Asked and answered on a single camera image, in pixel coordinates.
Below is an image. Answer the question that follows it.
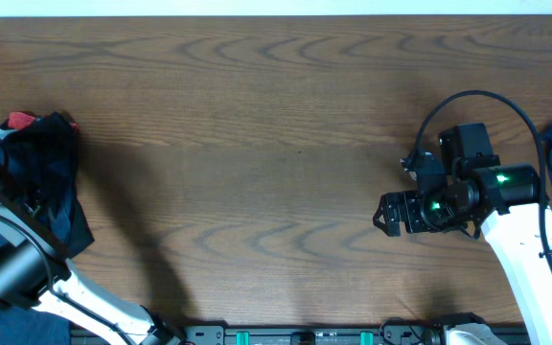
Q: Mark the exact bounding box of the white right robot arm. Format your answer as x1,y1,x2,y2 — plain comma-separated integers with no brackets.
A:
373,164,552,344

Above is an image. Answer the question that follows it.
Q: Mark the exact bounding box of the black patterned garment pile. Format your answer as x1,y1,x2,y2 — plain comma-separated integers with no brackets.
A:
0,112,94,257

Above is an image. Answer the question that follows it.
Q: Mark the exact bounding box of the black mounting rail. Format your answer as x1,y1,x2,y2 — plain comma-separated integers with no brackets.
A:
186,324,531,345

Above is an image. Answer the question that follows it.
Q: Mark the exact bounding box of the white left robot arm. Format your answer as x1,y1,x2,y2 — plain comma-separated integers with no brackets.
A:
0,172,186,344

